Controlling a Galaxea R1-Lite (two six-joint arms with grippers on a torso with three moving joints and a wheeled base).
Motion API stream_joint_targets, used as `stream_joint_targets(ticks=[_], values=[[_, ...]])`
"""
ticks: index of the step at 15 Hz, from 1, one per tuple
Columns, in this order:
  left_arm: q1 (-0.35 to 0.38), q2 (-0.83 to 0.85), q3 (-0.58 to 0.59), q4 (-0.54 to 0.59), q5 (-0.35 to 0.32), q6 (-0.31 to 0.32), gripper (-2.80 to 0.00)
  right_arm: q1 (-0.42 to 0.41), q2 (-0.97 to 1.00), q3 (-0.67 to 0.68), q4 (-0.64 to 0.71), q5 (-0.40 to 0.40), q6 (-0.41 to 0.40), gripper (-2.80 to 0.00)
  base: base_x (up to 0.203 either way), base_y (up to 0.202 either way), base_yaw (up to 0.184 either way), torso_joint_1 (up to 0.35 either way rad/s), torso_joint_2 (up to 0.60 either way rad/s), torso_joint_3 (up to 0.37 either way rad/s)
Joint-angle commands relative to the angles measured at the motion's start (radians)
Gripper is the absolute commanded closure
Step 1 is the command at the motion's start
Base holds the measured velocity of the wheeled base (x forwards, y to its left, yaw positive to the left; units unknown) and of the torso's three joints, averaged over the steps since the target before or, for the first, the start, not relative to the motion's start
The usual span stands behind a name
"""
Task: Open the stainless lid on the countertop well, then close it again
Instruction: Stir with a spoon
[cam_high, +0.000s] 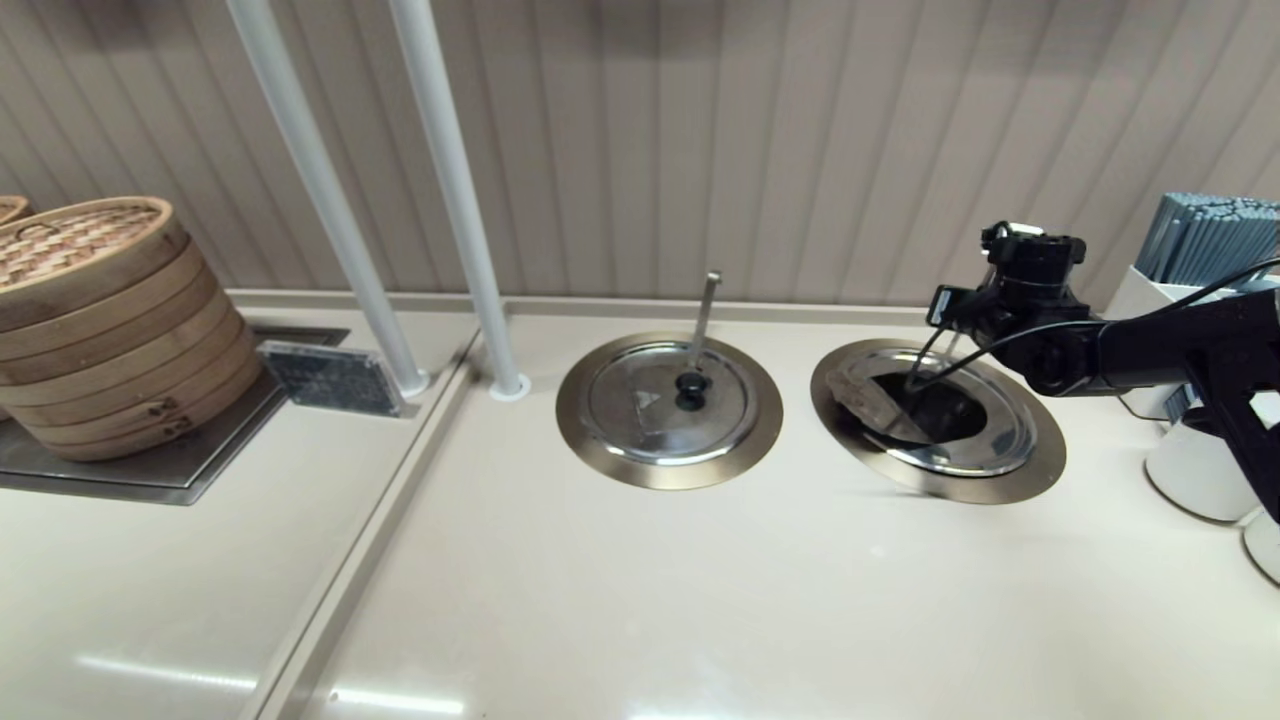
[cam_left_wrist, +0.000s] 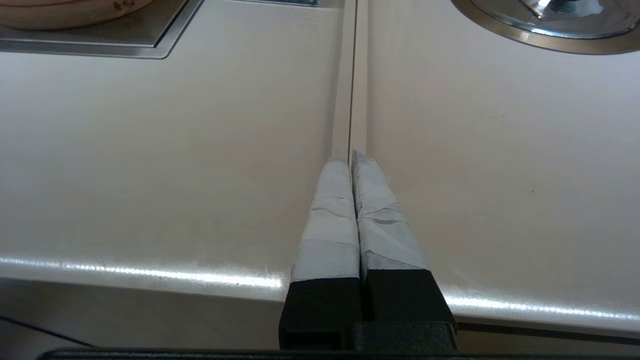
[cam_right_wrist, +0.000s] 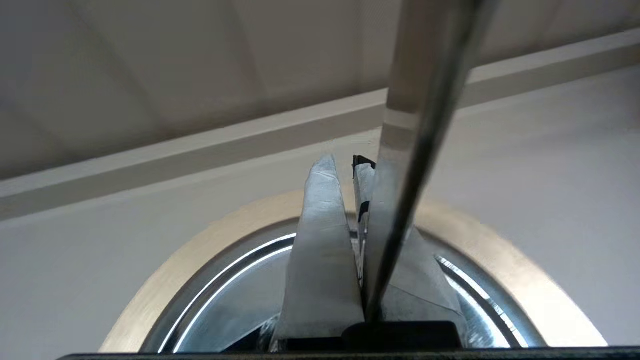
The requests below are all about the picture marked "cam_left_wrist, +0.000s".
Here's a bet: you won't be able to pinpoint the stacked bamboo steamer baskets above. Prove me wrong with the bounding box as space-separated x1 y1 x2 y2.
0 0 155 31

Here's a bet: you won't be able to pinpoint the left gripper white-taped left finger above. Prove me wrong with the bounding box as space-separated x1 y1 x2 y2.
279 156 362 351

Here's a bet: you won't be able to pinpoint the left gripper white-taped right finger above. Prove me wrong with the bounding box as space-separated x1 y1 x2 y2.
351 150 458 351

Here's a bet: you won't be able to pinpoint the steel steamer base plate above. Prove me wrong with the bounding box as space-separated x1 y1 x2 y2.
0 0 204 60

